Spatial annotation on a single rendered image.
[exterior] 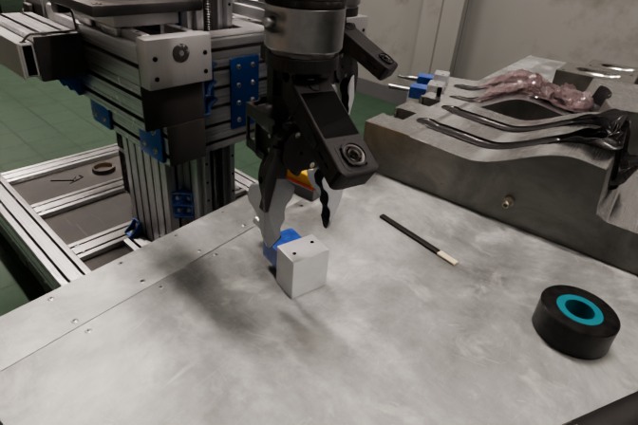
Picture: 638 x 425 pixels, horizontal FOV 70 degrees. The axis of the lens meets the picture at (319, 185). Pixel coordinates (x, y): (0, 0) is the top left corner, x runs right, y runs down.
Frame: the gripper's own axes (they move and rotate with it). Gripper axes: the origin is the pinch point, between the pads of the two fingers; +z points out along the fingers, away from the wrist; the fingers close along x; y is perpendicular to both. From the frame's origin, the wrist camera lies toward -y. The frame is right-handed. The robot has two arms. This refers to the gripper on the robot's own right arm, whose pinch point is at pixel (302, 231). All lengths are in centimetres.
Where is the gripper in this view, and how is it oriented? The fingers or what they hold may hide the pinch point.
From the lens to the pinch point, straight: 52.6
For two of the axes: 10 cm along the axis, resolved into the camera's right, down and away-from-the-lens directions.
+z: -0.7, 8.7, 4.9
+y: -5.8, -4.4, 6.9
